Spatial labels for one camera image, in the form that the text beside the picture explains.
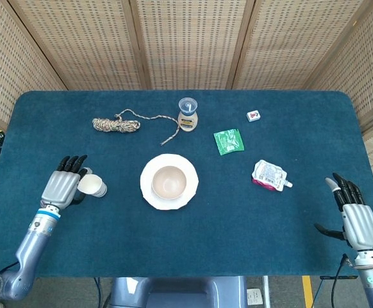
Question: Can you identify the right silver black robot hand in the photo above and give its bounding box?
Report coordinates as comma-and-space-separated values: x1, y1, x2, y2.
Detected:
313, 172, 373, 252

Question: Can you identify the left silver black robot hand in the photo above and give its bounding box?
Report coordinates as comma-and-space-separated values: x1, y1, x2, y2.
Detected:
40, 155, 93, 211

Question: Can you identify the white paper cup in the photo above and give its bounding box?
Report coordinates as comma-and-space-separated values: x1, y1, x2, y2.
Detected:
77, 173, 108, 198

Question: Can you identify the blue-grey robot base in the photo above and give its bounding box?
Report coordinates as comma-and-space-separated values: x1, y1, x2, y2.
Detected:
109, 276, 248, 308

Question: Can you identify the white scalloped plate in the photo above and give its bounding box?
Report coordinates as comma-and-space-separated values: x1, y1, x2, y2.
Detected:
140, 153, 199, 211

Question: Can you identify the blue felt table cloth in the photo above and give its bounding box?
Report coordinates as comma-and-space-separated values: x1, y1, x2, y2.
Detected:
0, 90, 373, 278

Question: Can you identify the silver spouted drink pouch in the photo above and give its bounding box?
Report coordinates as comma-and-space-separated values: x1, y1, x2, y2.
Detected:
251, 159, 294, 193

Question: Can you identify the beige bowl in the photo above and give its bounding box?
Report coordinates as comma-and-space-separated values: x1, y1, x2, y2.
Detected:
151, 165, 188, 201

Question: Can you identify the white metal table leg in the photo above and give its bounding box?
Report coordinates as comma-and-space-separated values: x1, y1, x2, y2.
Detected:
262, 275, 272, 308

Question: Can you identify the white paper sheet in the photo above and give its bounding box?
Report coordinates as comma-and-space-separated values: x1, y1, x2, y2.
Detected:
246, 288, 264, 306

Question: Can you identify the green foil packet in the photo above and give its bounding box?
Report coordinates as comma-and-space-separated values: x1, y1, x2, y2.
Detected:
213, 128, 245, 157

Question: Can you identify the black cable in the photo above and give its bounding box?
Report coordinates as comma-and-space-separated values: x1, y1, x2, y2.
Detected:
329, 253, 351, 308

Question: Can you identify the braided beige rope bundle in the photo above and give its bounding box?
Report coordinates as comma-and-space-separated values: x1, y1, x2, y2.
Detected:
92, 108, 180, 146

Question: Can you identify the blue cable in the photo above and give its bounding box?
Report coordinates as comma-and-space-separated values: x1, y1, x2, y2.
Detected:
92, 277, 103, 308

